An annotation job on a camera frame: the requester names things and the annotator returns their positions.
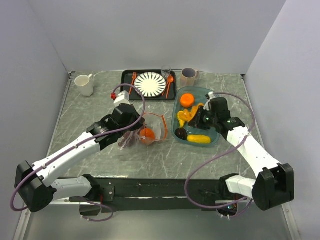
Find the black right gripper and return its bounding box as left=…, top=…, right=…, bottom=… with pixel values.
left=188, top=105, right=218, bottom=131

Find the red grape bunch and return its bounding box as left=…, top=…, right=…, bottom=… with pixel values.
left=118, top=131, right=139, bottom=150

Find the golden ginger root toy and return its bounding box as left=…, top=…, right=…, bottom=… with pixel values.
left=188, top=103, right=204, bottom=122

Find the orange pumpkin toy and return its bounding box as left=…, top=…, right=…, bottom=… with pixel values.
left=139, top=127, right=156, bottom=145

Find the clear zip top bag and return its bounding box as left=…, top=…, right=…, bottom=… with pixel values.
left=118, top=112, right=168, bottom=150

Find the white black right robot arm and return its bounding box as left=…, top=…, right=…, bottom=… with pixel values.
left=191, top=97, right=295, bottom=211

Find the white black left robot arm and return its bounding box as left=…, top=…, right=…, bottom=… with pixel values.
left=14, top=103, right=145, bottom=213

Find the yellow lumpy food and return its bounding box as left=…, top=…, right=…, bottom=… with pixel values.
left=176, top=109, right=193, bottom=128

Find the dark purple food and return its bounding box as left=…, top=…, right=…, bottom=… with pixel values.
left=174, top=128, right=188, bottom=141

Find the yellow banana toy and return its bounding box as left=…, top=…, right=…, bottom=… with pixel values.
left=187, top=134, right=211, bottom=144

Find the orange fruit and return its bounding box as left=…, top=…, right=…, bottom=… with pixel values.
left=180, top=93, right=195, bottom=109

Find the teal transparent plastic container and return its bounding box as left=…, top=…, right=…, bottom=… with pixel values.
left=171, top=86, right=220, bottom=147

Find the white black striped plate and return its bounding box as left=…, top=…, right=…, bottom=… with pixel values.
left=134, top=72, right=167, bottom=98

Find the orange plastic fork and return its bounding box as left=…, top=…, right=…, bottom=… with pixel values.
left=129, top=72, right=137, bottom=94

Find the black serving tray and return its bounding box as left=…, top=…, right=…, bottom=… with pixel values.
left=120, top=69, right=177, bottom=101

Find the white mug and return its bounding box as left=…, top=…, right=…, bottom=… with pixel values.
left=74, top=74, right=94, bottom=97

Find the beige mug purple inside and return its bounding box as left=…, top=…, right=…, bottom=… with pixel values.
left=180, top=67, right=199, bottom=88

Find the orange plastic spoon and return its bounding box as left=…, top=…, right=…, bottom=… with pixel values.
left=165, top=75, right=174, bottom=99

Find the clear drinking glass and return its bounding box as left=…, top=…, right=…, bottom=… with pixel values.
left=161, top=65, right=172, bottom=80

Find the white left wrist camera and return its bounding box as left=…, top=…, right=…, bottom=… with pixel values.
left=111, top=90, right=130, bottom=107

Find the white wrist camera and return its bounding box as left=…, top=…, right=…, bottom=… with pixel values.
left=111, top=90, right=130, bottom=107
left=203, top=91, right=215, bottom=111

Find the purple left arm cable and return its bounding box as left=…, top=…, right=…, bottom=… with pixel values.
left=9, top=83, right=146, bottom=213

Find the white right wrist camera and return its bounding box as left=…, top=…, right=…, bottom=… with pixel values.
left=203, top=91, right=215, bottom=111

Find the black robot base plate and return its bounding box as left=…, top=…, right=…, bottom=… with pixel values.
left=68, top=174, right=248, bottom=212

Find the aluminium frame rail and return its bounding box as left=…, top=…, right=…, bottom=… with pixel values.
left=23, top=183, right=291, bottom=206

